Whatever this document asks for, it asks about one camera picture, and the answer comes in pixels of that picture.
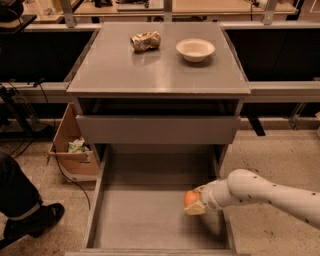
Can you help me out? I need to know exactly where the background wooden desk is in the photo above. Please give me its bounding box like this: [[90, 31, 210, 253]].
[[23, 0, 299, 24]]

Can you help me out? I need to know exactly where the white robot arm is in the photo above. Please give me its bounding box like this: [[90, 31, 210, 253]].
[[184, 169, 320, 229]]

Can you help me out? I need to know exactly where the closed grey upper drawer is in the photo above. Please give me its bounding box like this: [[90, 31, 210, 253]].
[[76, 115, 240, 145]]

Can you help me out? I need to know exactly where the open grey middle drawer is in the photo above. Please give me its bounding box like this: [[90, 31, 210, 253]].
[[65, 145, 249, 256]]

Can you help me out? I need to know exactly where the cardboard box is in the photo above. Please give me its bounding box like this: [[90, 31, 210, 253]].
[[49, 103, 99, 182]]

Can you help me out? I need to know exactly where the black equipment stand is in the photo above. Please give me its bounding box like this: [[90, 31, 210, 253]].
[[0, 83, 53, 139]]

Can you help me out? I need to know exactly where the orange fruit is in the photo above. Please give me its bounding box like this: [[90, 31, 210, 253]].
[[184, 190, 200, 207]]

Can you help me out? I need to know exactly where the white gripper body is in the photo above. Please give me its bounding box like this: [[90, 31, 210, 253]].
[[200, 181, 221, 210]]

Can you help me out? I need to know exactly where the grey drawer cabinet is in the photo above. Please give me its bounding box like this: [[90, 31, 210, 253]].
[[67, 22, 250, 175]]

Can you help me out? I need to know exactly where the black shoe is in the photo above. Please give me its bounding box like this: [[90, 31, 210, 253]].
[[0, 203, 65, 249]]

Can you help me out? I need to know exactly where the black floor cable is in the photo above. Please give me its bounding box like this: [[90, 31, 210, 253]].
[[0, 79, 92, 211]]

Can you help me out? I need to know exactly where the person's dark trouser leg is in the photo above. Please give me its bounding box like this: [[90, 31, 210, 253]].
[[0, 152, 41, 221]]

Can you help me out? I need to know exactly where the crumpled green white wrapper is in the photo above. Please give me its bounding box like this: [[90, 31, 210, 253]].
[[68, 139, 88, 153]]

